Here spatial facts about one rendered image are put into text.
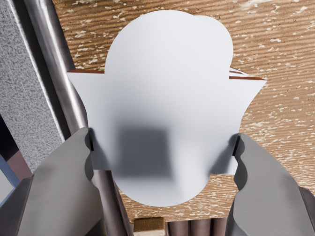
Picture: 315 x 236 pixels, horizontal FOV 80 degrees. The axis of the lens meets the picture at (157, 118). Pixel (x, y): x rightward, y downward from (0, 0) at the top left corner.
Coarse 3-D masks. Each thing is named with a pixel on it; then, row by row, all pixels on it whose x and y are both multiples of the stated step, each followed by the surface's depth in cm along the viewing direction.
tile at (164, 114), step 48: (144, 48) 10; (192, 48) 10; (96, 96) 12; (144, 96) 12; (192, 96) 12; (240, 96) 12; (96, 144) 13; (144, 144) 13; (192, 144) 13; (144, 192) 15; (192, 192) 15
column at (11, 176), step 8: (0, 120) 48; (0, 128) 47; (0, 136) 47; (8, 136) 49; (0, 144) 46; (8, 144) 49; (0, 152) 46; (8, 152) 49; (16, 152) 56; (0, 160) 40; (0, 168) 40; (8, 168) 42; (8, 176) 41; (16, 184) 43
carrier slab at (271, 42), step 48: (96, 0) 20; (144, 0) 20; (192, 0) 20; (240, 0) 20; (288, 0) 20; (96, 48) 22; (240, 48) 22; (288, 48) 22; (288, 96) 24; (288, 144) 28
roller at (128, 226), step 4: (116, 184) 35; (116, 188) 36; (120, 196) 36; (120, 200) 37; (120, 204) 38; (124, 208) 38; (124, 212) 39; (124, 216) 40; (124, 220) 41; (128, 220) 40; (128, 224) 40; (128, 228) 41; (132, 228) 41; (128, 232) 42; (132, 232) 42
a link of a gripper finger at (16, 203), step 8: (24, 184) 8; (16, 192) 7; (24, 192) 7; (8, 200) 7; (16, 200) 7; (24, 200) 7; (0, 208) 7; (8, 208) 7; (16, 208) 7; (24, 208) 7; (0, 216) 6; (8, 216) 6; (16, 216) 6; (0, 224) 6; (8, 224) 6; (16, 224) 6; (0, 232) 6; (8, 232) 6; (16, 232) 6
